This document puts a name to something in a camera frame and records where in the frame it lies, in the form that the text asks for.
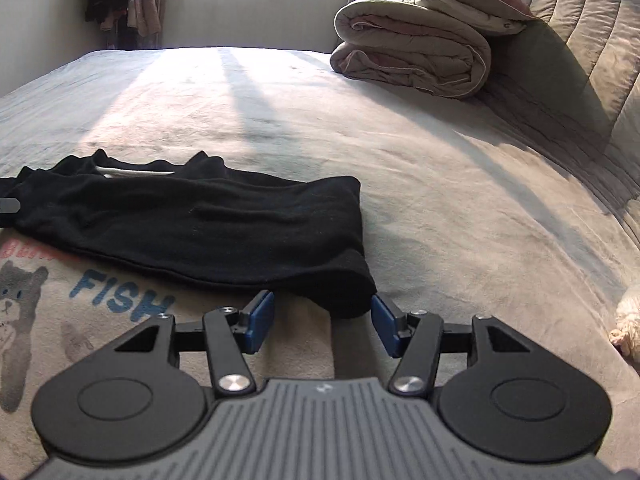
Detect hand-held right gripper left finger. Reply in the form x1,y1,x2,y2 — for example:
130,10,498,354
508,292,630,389
85,290,277,397

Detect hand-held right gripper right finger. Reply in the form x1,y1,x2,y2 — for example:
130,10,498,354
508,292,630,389
371,294,556,396

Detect beige sweatshirt with black sleeves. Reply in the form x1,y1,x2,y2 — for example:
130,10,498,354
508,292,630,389
0,149,378,416

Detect hanging pink clothes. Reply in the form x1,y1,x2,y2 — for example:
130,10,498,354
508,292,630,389
97,0,162,38

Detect bed with grey sheet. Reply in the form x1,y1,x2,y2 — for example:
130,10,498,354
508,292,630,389
0,47,640,480

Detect white fluffy dog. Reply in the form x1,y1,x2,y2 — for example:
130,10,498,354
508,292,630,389
609,282,640,358

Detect folded beige and mauve duvet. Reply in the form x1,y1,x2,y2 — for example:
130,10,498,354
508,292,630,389
330,0,493,100

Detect beige pillow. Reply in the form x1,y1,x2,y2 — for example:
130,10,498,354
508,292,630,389
400,0,528,36

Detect grey quilted headboard cover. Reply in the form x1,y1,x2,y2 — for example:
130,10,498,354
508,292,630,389
480,0,640,231

